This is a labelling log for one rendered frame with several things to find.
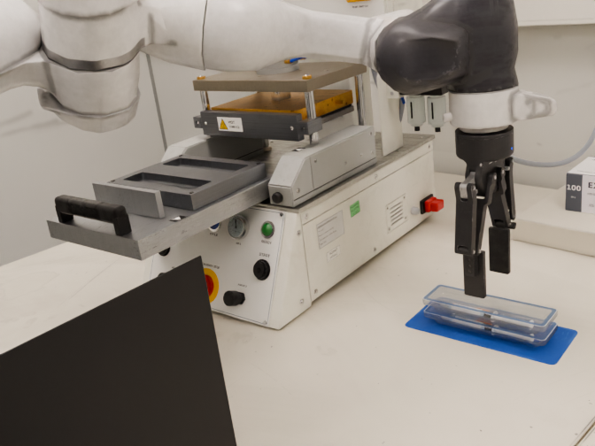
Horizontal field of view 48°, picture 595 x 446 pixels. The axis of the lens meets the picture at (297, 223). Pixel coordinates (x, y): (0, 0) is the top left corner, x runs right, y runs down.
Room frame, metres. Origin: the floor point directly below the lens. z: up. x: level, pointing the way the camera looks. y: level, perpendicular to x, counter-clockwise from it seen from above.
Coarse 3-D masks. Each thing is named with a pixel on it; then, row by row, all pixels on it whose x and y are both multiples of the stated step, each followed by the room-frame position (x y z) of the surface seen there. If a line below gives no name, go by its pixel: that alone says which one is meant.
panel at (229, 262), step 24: (264, 216) 1.01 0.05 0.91; (192, 240) 1.09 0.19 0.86; (216, 240) 1.06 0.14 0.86; (240, 240) 1.03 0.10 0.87; (264, 240) 0.99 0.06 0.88; (168, 264) 1.11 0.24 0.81; (216, 264) 1.04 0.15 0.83; (240, 264) 1.01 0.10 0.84; (216, 288) 1.02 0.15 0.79; (240, 288) 0.99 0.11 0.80; (264, 288) 0.96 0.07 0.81; (240, 312) 0.97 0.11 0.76; (264, 312) 0.94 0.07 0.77
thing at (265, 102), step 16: (256, 96) 1.29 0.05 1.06; (272, 96) 1.23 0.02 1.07; (288, 96) 1.22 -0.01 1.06; (304, 96) 1.22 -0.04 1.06; (320, 96) 1.20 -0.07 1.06; (336, 96) 1.19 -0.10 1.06; (288, 112) 1.12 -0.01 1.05; (304, 112) 1.12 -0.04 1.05; (320, 112) 1.15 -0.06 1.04; (336, 112) 1.19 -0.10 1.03
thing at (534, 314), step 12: (444, 288) 0.91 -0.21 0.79; (456, 288) 0.90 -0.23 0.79; (432, 300) 0.88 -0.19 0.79; (444, 300) 0.87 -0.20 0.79; (456, 300) 0.87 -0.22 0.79; (468, 300) 0.86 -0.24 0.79; (480, 300) 0.86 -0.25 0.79; (492, 300) 0.85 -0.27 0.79; (504, 300) 0.85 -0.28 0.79; (492, 312) 0.82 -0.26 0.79; (504, 312) 0.81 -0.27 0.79; (516, 312) 0.81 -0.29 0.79; (528, 312) 0.81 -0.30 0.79; (540, 312) 0.80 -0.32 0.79; (552, 312) 0.80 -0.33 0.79; (540, 324) 0.77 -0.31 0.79
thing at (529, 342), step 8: (424, 312) 0.88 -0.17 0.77; (440, 320) 0.87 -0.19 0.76; (448, 320) 0.86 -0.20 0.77; (456, 320) 0.85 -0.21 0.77; (464, 328) 0.85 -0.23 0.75; (472, 328) 0.83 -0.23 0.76; (480, 328) 0.82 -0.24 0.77; (488, 328) 0.82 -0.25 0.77; (496, 336) 0.82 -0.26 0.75; (504, 336) 0.80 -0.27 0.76; (512, 336) 0.79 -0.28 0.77; (520, 336) 0.79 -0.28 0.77; (528, 344) 0.79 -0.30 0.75; (536, 344) 0.77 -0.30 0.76; (544, 344) 0.77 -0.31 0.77
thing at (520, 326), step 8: (432, 304) 0.87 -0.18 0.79; (440, 304) 0.86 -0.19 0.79; (448, 304) 0.86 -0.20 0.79; (448, 312) 0.87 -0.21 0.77; (456, 312) 0.86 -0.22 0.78; (464, 312) 0.84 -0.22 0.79; (472, 312) 0.83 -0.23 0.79; (480, 312) 0.82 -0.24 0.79; (480, 320) 0.84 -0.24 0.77; (488, 320) 0.83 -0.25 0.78; (496, 320) 0.81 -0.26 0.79; (504, 320) 0.80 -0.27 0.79; (512, 320) 0.79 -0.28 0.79; (552, 320) 0.79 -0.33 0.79; (512, 328) 0.80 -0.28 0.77; (520, 328) 0.80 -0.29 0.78; (528, 328) 0.78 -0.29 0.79; (536, 328) 0.77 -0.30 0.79; (544, 328) 0.77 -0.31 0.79
